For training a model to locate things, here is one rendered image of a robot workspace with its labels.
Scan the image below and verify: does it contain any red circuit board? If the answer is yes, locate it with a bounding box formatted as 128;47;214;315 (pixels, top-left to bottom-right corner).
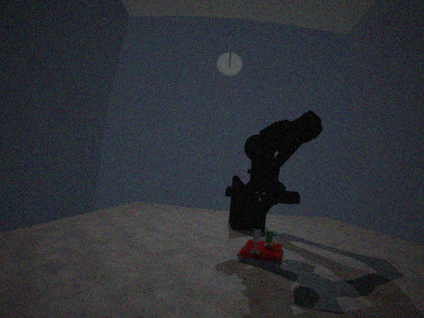
237;229;282;268

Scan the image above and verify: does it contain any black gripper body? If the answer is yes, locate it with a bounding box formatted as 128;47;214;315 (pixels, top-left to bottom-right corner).
225;166;300;205

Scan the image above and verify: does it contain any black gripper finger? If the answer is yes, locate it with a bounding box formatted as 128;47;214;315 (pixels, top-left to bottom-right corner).
242;200;260;229
255;202;277;230

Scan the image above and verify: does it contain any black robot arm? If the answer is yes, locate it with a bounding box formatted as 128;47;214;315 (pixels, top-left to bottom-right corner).
244;110;323;193

